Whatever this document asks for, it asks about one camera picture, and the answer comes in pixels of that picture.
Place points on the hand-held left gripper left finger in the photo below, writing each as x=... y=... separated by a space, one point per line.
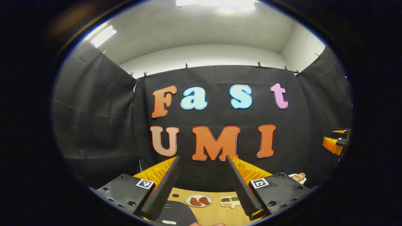
x=163 y=191

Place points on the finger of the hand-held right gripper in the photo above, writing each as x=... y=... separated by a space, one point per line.
x=342 y=134
x=333 y=145

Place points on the ceiling light panel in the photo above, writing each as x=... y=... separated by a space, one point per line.
x=103 y=36
x=216 y=3

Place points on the white toaster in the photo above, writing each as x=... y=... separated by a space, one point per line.
x=302 y=181

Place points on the white divided grain dish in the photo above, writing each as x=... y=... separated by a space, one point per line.
x=226 y=201

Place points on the black backdrop cloth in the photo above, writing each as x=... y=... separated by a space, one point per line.
x=94 y=125

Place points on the white round plate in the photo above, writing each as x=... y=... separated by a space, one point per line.
x=187 y=201

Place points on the toast bread slice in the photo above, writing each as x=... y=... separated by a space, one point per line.
x=301 y=175
x=296 y=178

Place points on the red meat piece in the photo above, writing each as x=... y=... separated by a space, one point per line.
x=204 y=201
x=195 y=202

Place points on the black silver rice cooker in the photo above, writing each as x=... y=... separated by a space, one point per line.
x=179 y=213

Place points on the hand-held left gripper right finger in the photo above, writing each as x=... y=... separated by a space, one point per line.
x=241 y=188

